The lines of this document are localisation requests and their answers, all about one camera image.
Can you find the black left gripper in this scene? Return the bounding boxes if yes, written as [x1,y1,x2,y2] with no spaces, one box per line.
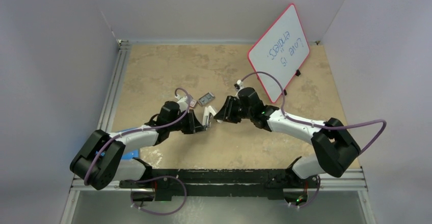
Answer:
[168,109,205,134]

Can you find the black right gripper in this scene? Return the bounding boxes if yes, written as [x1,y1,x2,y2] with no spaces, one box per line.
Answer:
[215,95,254,124]

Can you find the white stapler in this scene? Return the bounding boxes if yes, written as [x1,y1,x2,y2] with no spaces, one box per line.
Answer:
[202,105,218,130]

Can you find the red white staple box sleeve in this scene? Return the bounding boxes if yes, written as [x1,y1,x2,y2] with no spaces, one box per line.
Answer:
[189,99,197,108]

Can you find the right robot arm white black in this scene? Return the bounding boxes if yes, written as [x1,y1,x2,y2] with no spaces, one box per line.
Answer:
[214,87,361,187]

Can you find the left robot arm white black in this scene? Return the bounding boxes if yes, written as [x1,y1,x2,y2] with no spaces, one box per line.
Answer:
[69,101,207,190]

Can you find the blue plastic board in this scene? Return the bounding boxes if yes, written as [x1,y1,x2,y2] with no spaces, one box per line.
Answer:
[118,128,139,160]

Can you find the black whiteboard easel stand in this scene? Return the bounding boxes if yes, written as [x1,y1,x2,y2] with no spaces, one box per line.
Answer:
[256,69,302,96]

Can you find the red framed whiteboard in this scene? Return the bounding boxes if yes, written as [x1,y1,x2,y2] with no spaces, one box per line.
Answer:
[247,4,310,103]

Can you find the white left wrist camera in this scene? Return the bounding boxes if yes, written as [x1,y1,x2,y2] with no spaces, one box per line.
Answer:
[175,95,191,113]

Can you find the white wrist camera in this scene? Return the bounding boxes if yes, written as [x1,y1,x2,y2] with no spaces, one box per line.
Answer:
[175,95,191,113]
[234,79,244,91]

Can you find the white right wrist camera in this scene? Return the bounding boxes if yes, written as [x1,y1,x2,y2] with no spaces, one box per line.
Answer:
[234,79,244,91]

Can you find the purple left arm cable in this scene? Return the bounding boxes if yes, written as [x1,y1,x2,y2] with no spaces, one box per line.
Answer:
[83,87,193,216]

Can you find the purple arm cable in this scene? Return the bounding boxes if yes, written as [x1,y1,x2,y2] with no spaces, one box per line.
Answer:
[83,87,193,216]
[236,71,388,210]

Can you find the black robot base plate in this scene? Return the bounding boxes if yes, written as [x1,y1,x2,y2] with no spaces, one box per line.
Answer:
[119,169,318,201]

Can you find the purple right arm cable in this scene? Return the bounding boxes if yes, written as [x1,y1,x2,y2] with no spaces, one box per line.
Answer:
[236,71,388,210]

